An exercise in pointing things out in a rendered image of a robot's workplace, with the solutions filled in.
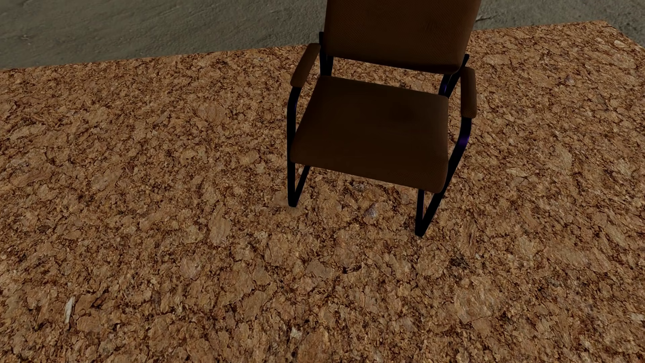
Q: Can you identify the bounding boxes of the brown leather office chair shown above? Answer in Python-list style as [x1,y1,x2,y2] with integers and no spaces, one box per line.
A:
[286,0,482,238]

